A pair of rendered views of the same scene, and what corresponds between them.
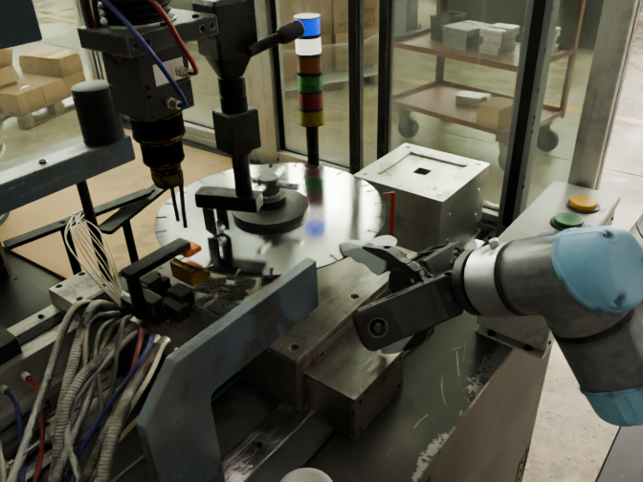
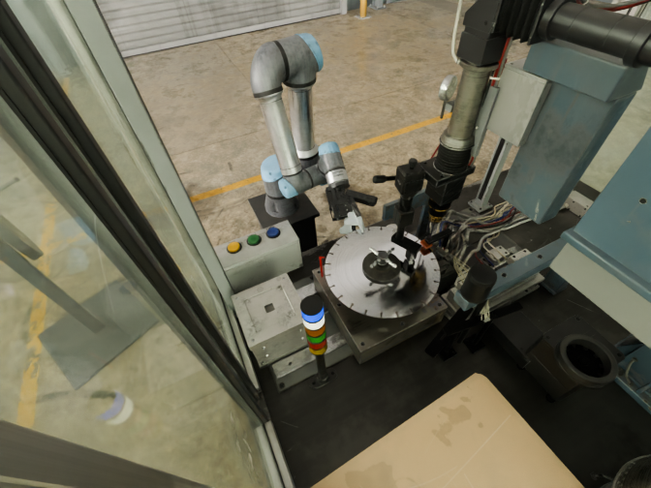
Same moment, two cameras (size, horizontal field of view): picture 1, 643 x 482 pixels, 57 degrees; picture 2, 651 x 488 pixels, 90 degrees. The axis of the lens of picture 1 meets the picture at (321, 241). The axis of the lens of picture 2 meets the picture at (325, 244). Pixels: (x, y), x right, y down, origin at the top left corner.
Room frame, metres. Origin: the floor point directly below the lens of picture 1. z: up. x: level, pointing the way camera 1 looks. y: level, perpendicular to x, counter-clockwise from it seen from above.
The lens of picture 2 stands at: (1.34, 0.20, 1.71)
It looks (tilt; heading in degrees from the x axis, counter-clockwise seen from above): 49 degrees down; 208
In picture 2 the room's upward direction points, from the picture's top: 4 degrees counter-clockwise
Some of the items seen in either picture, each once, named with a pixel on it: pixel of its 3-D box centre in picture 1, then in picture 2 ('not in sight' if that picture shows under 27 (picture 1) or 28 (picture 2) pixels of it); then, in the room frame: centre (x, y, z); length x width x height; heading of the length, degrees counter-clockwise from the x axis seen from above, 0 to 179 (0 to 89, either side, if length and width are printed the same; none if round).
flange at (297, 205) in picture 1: (270, 202); (382, 264); (0.76, 0.07, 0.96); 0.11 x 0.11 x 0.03
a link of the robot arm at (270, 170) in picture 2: not in sight; (277, 174); (0.44, -0.47, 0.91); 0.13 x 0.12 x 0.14; 148
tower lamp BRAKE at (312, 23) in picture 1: (307, 25); (312, 309); (1.06, 0.01, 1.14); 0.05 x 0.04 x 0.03; 51
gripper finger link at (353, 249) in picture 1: (376, 247); (353, 222); (0.63, -0.07, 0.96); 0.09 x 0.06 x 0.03; 40
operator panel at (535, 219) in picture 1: (549, 262); (260, 257); (0.79, -0.36, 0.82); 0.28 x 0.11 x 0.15; 141
